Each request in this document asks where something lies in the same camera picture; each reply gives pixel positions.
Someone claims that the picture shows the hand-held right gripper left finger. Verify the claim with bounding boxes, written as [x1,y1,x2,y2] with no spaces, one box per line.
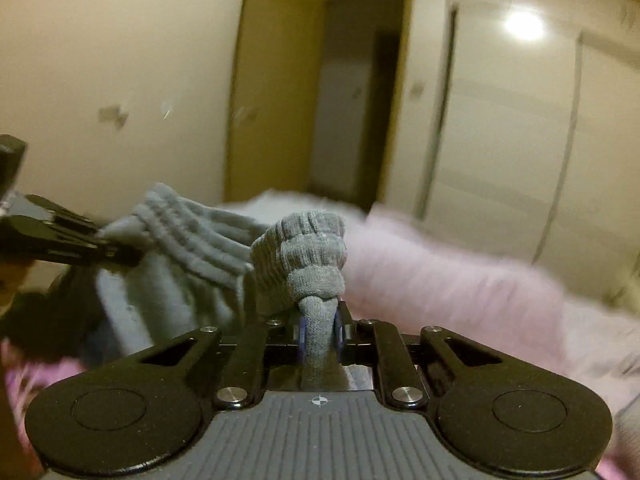
[132,317,307,409]

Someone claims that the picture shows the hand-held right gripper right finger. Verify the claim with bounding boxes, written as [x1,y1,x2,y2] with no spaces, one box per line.
[334,301,503,407]

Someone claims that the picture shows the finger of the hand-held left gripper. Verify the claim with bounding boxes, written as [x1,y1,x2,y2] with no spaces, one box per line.
[0,215,144,269]
[0,194,97,234]

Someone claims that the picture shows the grey sweat pants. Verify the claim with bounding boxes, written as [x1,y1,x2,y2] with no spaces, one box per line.
[95,182,351,392]

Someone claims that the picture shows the black cloth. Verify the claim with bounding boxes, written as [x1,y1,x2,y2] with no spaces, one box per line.
[0,267,108,363]

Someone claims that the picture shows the pink floral bed sheet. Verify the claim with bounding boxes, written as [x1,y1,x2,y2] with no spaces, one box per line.
[0,190,640,480]

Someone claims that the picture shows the wooden door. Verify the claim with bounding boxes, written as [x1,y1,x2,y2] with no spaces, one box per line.
[224,0,328,203]

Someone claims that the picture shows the white wardrobe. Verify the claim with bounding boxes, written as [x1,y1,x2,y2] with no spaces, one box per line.
[414,0,640,311]

